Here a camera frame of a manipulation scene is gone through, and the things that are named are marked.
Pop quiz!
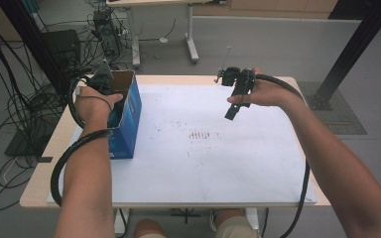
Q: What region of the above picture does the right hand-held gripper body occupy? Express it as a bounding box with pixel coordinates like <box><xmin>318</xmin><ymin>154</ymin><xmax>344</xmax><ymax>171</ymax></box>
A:
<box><xmin>214</xmin><ymin>46</ymin><xmax>257</xmax><ymax>107</ymax></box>

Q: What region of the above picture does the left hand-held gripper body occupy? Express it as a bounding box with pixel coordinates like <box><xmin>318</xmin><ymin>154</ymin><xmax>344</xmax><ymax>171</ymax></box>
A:
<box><xmin>86</xmin><ymin>59</ymin><xmax>116</xmax><ymax>97</ymax></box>

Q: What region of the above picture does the blue cardboard box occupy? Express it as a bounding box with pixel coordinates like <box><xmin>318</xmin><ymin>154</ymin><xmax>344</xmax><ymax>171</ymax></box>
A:
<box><xmin>106</xmin><ymin>68</ymin><xmax>144</xmax><ymax>161</ymax></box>

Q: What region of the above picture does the person's right hand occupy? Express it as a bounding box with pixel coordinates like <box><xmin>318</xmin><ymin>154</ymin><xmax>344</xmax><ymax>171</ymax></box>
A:
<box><xmin>226</xmin><ymin>66</ymin><xmax>305</xmax><ymax>109</ymax></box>

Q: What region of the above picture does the person's left hand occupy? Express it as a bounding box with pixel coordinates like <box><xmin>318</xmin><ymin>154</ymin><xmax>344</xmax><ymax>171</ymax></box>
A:
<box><xmin>73</xmin><ymin>85</ymin><xmax>124</xmax><ymax>131</ymax></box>

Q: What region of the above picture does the black equipment on stand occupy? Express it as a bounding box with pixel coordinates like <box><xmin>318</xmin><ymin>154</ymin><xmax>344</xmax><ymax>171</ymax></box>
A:
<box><xmin>91</xmin><ymin>7</ymin><xmax>125</xmax><ymax>58</ymax></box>

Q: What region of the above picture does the white board mat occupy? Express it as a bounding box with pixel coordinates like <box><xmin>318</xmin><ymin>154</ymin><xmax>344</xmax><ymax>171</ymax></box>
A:
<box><xmin>46</xmin><ymin>83</ymin><xmax>318</xmax><ymax>205</ymax></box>

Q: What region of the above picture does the black computer case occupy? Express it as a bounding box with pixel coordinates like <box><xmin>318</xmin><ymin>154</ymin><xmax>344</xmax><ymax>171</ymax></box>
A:
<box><xmin>41</xmin><ymin>29</ymin><xmax>82</xmax><ymax>67</ymax></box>

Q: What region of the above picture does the desk with white legs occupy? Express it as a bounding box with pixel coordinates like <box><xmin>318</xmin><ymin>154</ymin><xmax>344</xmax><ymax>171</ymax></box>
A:
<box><xmin>105</xmin><ymin>0</ymin><xmax>228</xmax><ymax>70</ymax></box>

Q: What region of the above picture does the wooden cabinet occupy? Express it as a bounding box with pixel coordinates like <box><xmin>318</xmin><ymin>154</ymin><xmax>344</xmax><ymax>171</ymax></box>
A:
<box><xmin>192</xmin><ymin>0</ymin><xmax>339</xmax><ymax>20</ymax></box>

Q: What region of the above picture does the grey grid floor mat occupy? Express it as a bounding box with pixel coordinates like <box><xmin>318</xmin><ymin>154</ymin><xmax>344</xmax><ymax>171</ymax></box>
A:
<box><xmin>297</xmin><ymin>80</ymin><xmax>368</xmax><ymax>136</ymax></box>

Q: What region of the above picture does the black floor mat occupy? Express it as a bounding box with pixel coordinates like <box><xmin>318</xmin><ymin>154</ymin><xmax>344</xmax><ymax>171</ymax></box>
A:
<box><xmin>4</xmin><ymin>128</ymin><xmax>64</xmax><ymax>159</ymax></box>

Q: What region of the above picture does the white table leg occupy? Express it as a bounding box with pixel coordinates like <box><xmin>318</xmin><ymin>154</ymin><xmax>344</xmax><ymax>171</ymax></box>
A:
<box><xmin>244</xmin><ymin>207</ymin><xmax>261</xmax><ymax>233</ymax></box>
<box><xmin>113</xmin><ymin>207</ymin><xmax>131</xmax><ymax>238</ymax></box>

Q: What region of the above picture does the person's shoe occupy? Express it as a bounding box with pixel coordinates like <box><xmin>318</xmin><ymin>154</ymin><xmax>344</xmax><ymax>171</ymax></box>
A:
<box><xmin>208</xmin><ymin>208</ymin><xmax>219</xmax><ymax>233</ymax></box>

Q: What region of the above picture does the person's right knee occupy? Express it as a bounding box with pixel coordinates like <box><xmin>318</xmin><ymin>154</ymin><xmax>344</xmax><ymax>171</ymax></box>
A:
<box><xmin>214</xmin><ymin>207</ymin><xmax>261</xmax><ymax>238</ymax></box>

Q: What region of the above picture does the person's knee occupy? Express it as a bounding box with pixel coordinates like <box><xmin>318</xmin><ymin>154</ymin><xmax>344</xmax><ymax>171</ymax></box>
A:
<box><xmin>134</xmin><ymin>217</ymin><xmax>172</xmax><ymax>238</ymax></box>
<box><xmin>214</xmin><ymin>207</ymin><xmax>261</xmax><ymax>238</ymax></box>

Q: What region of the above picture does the person's left knee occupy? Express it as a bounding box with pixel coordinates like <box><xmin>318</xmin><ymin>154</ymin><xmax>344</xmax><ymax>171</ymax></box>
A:
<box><xmin>134</xmin><ymin>217</ymin><xmax>172</xmax><ymax>238</ymax></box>

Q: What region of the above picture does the slanted black metal post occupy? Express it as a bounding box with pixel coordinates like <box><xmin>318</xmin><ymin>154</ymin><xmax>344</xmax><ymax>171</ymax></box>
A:
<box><xmin>0</xmin><ymin>0</ymin><xmax>74</xmax><ymax>96</ymax></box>

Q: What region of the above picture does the bundle of black floor cables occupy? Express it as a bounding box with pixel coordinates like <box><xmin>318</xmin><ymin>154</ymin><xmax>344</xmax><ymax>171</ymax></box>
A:
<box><xmin>0</xmin><ymin>4</ymin><xmax>95</xmax><ymax>214</ymax></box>

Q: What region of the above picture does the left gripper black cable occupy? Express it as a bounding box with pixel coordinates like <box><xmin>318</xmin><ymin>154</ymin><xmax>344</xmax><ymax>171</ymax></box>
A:
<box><xmin>50</xmin><ymin>75</ymin><xmax>114</xmax><ymax>208</ymax></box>

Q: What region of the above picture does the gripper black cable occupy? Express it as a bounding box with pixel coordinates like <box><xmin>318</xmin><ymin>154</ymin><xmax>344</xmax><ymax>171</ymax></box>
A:
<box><xmin>255</xmin><ymin>72</ymin><xmax>312</xmax><ymax>238</ymax></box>
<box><xmin>50</xmin><ymin>75</ymin><xmax>114</xmax><ymax>208</ymax></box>

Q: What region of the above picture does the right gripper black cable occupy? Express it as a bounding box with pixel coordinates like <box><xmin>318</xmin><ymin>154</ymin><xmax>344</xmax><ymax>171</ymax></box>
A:
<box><xmin>255</xmin><ymin>72</ymin><xmax>312</xmax><ymax>238</ymax></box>

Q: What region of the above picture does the black table frame bracket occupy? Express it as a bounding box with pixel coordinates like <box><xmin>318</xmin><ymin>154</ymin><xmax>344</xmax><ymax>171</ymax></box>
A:
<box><xmin>171</xmin><ymin>207</ymin><xmax>202</xmax><ymax>225</ymax></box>

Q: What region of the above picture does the thick black metal post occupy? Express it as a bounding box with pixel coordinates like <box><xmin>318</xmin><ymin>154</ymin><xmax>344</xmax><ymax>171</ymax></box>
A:
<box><xmin>305</xmin><ymin>0</ymin><xmax>381</xmax><ymax>112</ymax></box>

